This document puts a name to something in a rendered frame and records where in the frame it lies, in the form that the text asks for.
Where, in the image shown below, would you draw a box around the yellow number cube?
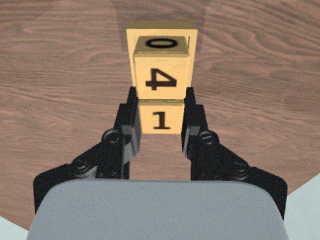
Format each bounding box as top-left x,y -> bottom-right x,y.
132,36 -> 190,99
138,98 -> 184,134

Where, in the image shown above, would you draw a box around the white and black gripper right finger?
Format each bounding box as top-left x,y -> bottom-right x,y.
181,87 -> 288,222

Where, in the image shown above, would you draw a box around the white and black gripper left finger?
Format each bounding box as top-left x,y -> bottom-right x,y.
33,86 -> 141,215

